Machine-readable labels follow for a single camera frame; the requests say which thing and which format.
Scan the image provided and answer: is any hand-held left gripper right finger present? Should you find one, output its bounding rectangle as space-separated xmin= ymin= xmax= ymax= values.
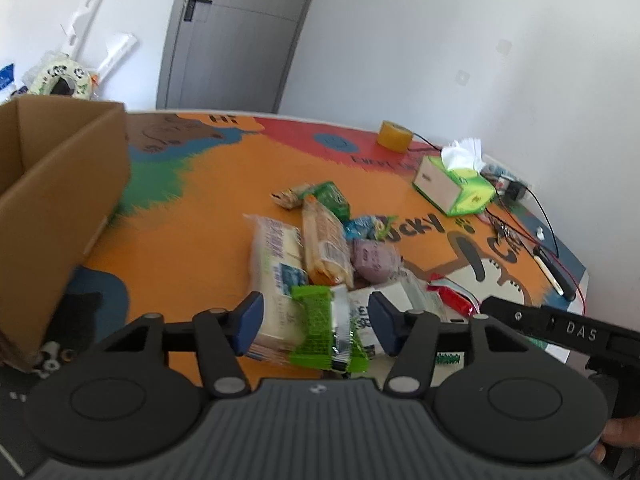
xmin=368 ymin=291 xmax=534 ymax=400

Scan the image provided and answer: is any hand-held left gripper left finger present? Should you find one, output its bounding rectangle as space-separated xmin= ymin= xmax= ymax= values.
xmin=100 ymin=291 xmax=265 ymax=399

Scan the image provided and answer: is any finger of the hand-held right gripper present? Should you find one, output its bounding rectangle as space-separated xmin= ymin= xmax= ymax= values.
xmin=480 ymin=295 xmax=550 ymax=342

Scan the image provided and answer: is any white snack packet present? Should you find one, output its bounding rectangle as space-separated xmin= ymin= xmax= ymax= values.
xmin=347 ymin=270 xmax=447 ymax=362

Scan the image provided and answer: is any purple snack packet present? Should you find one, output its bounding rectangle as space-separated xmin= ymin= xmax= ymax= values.
xmin=349 ymin=238 xmax=404 ymax=284

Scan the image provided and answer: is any bright green snack packet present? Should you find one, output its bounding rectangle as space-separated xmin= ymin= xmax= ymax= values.
xmin=289 ymin=284 xmax=371 ymax=374

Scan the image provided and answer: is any red snack packet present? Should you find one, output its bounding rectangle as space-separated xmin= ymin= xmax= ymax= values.
xmin=427 ymin=273 xmax=482 ymax=317

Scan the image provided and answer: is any large cream bread packet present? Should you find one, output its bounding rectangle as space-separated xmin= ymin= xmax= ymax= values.
xmin=243 ymin=213 xmax=312 ymax=362

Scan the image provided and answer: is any blue green candy packet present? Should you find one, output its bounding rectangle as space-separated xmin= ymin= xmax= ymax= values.
xmin=344 ymin=214 xmax=399 ymax=241

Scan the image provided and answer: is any tan biscuit packet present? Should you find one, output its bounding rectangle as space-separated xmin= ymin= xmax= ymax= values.
xmin=301 ymin=195 xmax=355 ymax=287

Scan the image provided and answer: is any brown cardboard box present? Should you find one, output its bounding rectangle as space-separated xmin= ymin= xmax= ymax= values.
xmin=0 ymin=95 xmax=132 ymax=372

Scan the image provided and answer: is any person's right hand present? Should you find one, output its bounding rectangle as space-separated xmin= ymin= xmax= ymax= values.
xmin=592 ymin=417 xmax=640 ymax=464

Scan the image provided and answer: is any colourful cartoon table mat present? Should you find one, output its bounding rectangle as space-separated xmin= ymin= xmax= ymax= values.
xmin=65 ymin=111 xmax=590 ymax=391

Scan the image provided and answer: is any small beige snack packet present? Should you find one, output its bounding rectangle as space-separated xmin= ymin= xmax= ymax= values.
xmin=271 ymin=184 xmax=314 ymax=210

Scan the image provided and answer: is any dark green snack packet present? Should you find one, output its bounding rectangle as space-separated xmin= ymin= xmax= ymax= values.
xmin=312 ymin=181 xmax=352 ymax=222

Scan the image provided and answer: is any green tissue box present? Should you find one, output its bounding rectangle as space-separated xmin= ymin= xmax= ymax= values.
xmin=412 ymin=137 xmax=496 ymax=217

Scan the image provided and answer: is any yellow tape roll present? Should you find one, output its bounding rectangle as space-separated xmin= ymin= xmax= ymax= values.
xmin=377 ymin=120 xmax=414 ymax=153

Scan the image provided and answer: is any grey door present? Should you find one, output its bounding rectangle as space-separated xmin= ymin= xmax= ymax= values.
xmin=155 ymin=0 xmax=326 ymax=114

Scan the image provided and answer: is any short white plastic bracket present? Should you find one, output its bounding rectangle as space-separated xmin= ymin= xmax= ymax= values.
xmin=96 ymin=33 xmax=137 ymax=80

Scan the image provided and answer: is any panda print seat ring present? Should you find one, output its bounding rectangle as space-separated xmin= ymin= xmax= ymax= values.
xmin=27 ymin=57 xmax=94 ymax=99

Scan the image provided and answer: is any black door handle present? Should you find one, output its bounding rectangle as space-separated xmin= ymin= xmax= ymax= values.
xmin=183 ymin=0 xmax=211 ymax=22

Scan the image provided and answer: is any long white plastic bracket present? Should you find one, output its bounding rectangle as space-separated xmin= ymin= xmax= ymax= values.
xmin=59 ymin=0 xmax=115 ymax=57

